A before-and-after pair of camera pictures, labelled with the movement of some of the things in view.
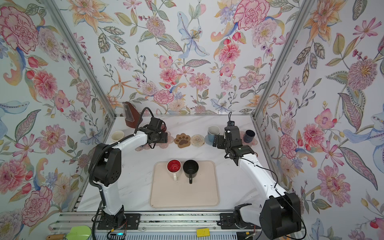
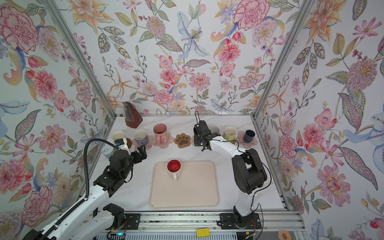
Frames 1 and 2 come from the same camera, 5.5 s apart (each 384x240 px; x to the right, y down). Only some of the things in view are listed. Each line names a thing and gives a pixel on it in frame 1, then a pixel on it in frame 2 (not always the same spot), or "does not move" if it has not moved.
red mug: [173, 166] does not move
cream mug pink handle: [117, 135] does not move
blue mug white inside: [212, 131] does not move
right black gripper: [222, 139] -> [196, 143]
